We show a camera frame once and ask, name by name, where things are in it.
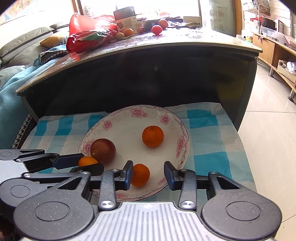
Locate orange mandarin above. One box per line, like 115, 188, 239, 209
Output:
131, 164, 150, 187
77, 156, 99, 167
142, 126, 164, 148

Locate large dark red plum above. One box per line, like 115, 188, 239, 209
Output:
90, 138, 116, 165

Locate blue white checkered tablecloth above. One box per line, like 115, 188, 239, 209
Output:
22, 102, 256, 201

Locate teal sofa blanket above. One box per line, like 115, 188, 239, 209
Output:
1, 44, 68, 149

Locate grey sofa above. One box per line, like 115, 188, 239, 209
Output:
1, 23, 69, 87

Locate dark coffee table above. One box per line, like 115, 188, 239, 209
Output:
16, 28, 261, 128

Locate yellow cushion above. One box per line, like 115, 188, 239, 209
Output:
40, 35, 64, 49

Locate red green snack bag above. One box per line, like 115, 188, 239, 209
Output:
66, 29, 117, 54

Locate red plastic bag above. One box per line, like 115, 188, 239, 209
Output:
69, 13, 117, 35

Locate red tomato on table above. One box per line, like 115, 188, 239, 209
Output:
151, 25, 163, 36

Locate wooden tv cabinet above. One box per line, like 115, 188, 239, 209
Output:
252, 33, 295, 103

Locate cardboard box on table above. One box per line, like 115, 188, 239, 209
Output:
113, 6, 137, 33

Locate orange fruit on table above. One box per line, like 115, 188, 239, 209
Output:
158, 19, 168, 30

